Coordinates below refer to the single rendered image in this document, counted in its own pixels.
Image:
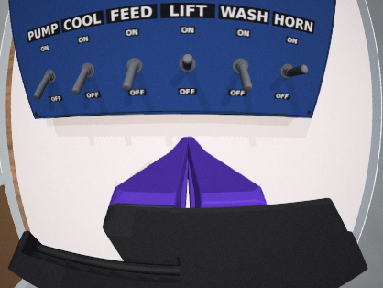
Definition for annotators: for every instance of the dark blue switch console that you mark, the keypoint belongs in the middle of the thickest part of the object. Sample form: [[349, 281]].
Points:
[[140, 46]]

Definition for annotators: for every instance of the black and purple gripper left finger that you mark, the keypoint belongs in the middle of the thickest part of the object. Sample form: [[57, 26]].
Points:
[[163, 182]]

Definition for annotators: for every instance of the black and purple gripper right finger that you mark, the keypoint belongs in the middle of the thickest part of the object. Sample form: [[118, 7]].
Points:
[[214, 184]]

